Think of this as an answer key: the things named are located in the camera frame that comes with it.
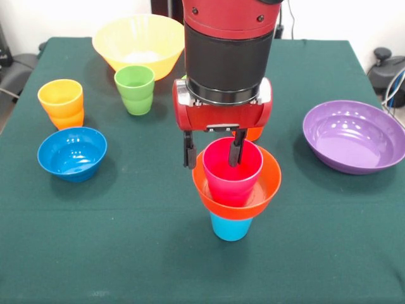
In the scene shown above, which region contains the dark green tablecloth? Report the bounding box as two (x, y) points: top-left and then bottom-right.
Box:
(0, 37), (405, 304)

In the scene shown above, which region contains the gray black machine base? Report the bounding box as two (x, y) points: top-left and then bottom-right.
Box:
(0, 53), (41, 99)
(366, 47), (405, 96)

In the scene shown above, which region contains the light blue cup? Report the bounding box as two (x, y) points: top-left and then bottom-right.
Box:
(209, 212), (254, 243)

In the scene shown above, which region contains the black cable with plug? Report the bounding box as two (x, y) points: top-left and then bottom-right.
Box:
(273, 0), (297, 39)

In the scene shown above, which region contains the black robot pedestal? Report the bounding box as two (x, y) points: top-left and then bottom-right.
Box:
(151, 0), (185, 25)

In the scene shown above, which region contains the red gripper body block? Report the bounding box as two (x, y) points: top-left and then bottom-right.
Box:
(172, 77), (273, 134)

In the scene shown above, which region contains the pink cup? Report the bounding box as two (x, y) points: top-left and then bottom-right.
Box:
(202, 137), (265, 208)

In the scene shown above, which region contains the blue bowl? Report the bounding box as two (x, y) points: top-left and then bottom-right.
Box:
(37, 126), (108, 183)

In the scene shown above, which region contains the orange cup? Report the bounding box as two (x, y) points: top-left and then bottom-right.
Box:
(232, 126), (264, 143)

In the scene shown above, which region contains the purple bowl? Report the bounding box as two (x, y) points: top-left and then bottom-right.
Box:
(302, 99), (405, 175)

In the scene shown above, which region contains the green cup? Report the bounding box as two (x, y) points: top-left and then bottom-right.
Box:
(113, 65), (156, 116)

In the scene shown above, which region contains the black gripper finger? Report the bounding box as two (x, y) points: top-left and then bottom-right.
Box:
(227, 127), (247, 168)
(182, 129), (196, 169)

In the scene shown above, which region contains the large yellow bowl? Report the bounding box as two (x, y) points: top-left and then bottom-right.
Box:
(91, 13), (186, 82)

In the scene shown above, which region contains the yellow cup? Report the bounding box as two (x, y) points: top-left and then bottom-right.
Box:
(37, 79), (85, 131)

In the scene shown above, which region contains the orange bowl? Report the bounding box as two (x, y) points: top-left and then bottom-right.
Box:
(192, 144), (282, 221)

